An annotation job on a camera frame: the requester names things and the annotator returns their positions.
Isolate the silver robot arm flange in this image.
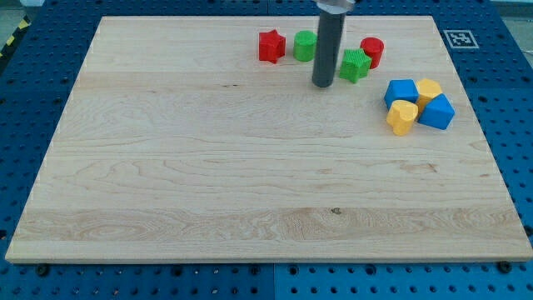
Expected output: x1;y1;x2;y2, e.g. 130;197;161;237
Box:
316;0;356;14

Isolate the red star block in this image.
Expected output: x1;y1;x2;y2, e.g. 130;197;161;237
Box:
258;29;286;64

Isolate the green star block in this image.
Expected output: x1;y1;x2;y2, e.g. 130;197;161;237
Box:
339;48;371;83

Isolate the light wooden board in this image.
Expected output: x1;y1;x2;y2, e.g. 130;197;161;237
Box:
6;16;532;263

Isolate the green cylinder block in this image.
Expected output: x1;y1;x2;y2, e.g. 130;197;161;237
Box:
293;30;317;62

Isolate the yellow heart block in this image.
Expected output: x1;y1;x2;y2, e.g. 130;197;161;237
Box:
386;100;418;136

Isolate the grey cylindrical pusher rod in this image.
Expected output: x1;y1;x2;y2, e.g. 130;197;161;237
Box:
311;11;346;88

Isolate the blue cube block left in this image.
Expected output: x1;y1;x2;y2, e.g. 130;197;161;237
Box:
384;79;419;109

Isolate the blue cube block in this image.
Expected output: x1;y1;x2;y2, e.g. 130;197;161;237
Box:
384;79;419;109
418;93;456;130

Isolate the red cylinder block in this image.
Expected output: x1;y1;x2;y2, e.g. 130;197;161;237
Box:
360;37;385;69

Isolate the yellow hexagon block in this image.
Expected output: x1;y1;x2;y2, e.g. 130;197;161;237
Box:
416;78;442;114

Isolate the blue cube block right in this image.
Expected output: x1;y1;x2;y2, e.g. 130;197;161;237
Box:
418;93;456;130

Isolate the white fiducial marker tag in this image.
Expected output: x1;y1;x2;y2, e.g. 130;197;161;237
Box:
444;29;479;49

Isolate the black bolt left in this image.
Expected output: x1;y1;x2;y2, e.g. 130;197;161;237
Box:
35;264;50;278

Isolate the black bolt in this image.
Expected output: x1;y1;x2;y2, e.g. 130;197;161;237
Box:
496;261;513;274
35;264;50;278

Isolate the black bolt right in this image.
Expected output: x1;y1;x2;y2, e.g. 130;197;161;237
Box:
496;261;513;274

